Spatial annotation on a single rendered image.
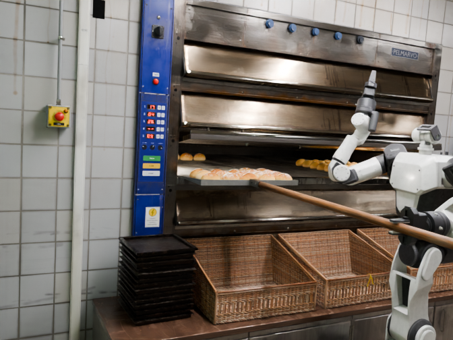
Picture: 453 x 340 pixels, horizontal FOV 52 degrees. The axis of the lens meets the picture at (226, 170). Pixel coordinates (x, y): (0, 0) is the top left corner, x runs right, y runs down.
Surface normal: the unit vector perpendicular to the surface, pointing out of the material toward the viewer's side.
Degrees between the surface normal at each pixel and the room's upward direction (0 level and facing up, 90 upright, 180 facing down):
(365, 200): 71
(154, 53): 90
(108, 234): 90
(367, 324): 90
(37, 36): 90
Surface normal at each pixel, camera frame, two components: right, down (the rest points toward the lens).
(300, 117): 0.43, -0.22
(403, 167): -0.96, -0.03
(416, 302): 0.42, 0.12
